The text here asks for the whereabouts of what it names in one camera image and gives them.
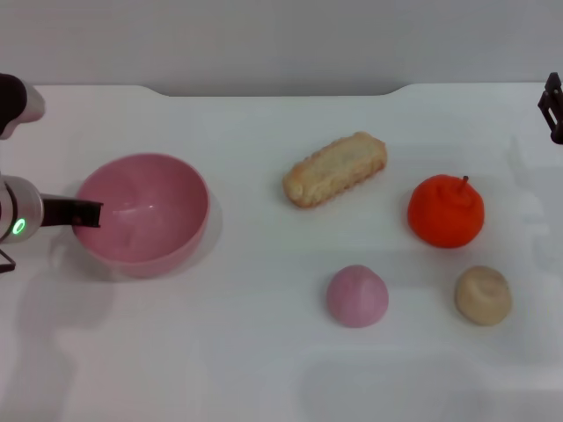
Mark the pink round bun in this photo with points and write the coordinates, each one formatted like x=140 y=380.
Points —
x=357 y=296

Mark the pink plastic bowl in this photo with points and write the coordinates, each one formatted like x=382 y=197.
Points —
x=154 y=237

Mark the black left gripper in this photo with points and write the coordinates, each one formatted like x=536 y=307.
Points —
x=57 y=212

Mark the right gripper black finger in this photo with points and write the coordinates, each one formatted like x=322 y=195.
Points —
x=555 y=105

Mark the beige round bun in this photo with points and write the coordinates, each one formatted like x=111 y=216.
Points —
x=483 y=296

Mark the long beige bread loaf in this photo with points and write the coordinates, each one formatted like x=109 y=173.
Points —
x=334 y=169

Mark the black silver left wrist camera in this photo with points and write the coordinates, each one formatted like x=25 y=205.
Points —
x=17 y=101

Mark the orange toy fruit with stem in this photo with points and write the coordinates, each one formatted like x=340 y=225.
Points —
x=444 y=215

